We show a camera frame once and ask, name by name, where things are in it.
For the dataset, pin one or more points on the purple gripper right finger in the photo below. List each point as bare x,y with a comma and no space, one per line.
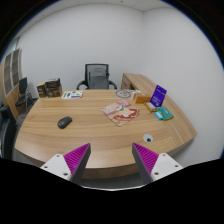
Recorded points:
153,166

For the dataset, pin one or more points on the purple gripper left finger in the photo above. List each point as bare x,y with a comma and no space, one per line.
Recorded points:
70,166

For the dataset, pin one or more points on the black computer mouse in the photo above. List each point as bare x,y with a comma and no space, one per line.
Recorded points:
64,122

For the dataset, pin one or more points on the blue small pack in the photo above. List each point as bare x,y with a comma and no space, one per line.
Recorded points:
158,115

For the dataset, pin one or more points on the green tissue pack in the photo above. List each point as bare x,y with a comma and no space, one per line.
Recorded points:
166,114

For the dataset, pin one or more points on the yellow snack pack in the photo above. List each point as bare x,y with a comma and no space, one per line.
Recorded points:
150,106

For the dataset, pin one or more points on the orange cardboard box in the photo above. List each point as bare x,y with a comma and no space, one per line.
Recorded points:
141,98

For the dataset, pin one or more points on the white green leaflet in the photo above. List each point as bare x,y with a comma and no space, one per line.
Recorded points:
72,94

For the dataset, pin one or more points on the purple standing card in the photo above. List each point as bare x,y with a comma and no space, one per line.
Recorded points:
158,96

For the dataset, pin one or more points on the round grey coaster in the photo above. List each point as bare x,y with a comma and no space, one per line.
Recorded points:
122,94

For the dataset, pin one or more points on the black side chair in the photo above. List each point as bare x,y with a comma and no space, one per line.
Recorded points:
23,97

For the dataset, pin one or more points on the brown box stack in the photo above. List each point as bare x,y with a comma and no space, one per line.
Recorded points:
50,88

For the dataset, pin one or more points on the wooden side cabinet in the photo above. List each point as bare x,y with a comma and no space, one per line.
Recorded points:
137,82

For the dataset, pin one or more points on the black mesh office chair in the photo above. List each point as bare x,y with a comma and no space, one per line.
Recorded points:
96,77

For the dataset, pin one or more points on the wooden bookshelf cabinet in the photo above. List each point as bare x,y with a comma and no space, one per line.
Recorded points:
10,75

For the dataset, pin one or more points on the desk cable grommet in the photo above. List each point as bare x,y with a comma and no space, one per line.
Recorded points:
147,138

